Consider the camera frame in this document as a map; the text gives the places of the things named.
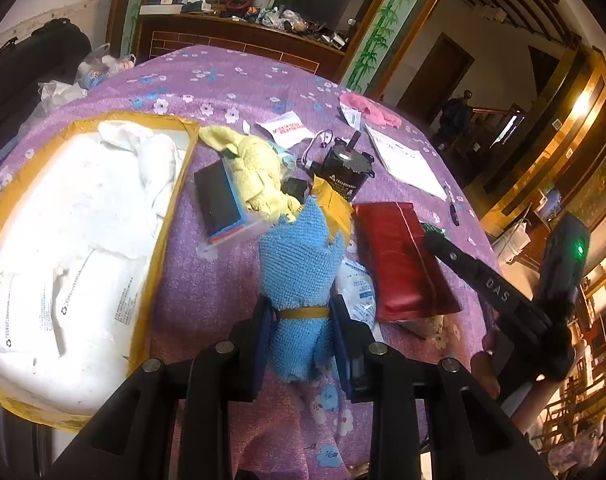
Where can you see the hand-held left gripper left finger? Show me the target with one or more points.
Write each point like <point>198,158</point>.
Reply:
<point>263,340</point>

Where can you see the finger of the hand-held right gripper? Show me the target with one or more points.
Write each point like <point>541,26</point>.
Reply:
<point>483,275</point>

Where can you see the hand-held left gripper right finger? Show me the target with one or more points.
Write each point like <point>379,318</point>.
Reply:
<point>340,340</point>

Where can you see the white blue wipes packet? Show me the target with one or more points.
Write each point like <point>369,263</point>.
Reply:
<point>355,285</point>

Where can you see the blue towel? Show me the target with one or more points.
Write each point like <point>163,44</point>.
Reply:
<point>298,270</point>

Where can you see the red foil pouch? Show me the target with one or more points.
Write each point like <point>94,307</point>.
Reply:
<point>398,260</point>

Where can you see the gold foil packet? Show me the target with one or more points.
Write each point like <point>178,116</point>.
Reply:
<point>333,205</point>

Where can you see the yellow cardboard box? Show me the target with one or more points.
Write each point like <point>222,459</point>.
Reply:
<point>163,240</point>

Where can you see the black box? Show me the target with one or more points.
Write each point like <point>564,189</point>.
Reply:
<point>215,195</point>

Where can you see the yellow towel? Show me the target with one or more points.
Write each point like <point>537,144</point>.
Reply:
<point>253,170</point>

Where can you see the person's right hand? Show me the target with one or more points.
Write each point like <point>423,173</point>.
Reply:
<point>484,365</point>

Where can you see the white shopping bag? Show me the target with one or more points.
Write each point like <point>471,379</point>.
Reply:
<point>513,242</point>

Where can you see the black pen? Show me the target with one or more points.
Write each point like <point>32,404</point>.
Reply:
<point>453,207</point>

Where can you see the purple floral tablecloth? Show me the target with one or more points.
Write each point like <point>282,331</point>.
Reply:
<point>208,290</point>

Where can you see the white paper sheet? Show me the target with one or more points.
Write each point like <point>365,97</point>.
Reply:
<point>408,160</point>

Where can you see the small black adapter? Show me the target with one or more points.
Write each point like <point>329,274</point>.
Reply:
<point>295,187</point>

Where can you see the black cylindrical motor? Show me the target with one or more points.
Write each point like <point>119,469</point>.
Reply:
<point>340,170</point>

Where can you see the pink cloth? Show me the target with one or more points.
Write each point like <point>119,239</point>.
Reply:
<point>375,107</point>

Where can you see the white tag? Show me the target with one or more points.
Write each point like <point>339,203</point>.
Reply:
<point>352,117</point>

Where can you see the white plastic packing bag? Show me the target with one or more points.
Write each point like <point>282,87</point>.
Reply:
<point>73,260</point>

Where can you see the white packet with red print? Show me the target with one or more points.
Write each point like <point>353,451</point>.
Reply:
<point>285,130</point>

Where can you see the wooden cabinet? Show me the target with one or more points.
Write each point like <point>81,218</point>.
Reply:
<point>208,35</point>

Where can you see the crumpled white plastic bag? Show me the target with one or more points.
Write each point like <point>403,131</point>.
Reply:
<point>63,94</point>

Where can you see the clear plastic bag with items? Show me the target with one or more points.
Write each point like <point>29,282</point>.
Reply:
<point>100,67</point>

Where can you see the pile of assorted clutter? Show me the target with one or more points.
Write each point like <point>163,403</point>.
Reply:
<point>288,17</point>

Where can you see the white flat box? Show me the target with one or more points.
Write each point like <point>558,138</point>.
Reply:
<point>160,8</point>

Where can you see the black bag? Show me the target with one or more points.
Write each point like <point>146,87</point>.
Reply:
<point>28,70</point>

